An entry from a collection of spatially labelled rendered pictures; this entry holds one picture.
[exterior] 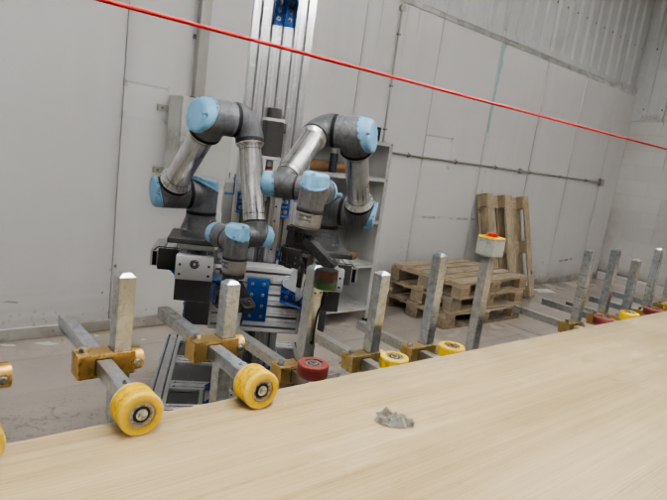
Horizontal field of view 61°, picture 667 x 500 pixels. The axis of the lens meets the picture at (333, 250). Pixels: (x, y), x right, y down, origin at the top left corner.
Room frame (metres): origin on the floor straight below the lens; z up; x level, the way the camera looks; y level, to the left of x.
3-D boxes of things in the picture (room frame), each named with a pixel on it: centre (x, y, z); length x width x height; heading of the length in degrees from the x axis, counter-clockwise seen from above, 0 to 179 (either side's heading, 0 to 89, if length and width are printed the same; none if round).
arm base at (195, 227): (2.19, 0.54, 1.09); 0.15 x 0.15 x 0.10
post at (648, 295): (2.90, -1.68, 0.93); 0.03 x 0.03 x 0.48; 40
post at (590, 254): (2.42, -1.11, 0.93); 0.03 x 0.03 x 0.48; 40
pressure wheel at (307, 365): (1.35, 0.01, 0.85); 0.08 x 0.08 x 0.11
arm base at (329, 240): (2.29, 0.05, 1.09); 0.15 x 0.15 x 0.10
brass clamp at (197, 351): (1.27, 0.25, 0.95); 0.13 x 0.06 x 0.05; 130
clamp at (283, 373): (1.43, 0.05, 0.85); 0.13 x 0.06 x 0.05; 130
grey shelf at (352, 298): (4.64, 0.10, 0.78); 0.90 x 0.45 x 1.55; 132
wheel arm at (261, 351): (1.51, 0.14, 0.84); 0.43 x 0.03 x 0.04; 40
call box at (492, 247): (1.94, -0.54, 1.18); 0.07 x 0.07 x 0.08; 40
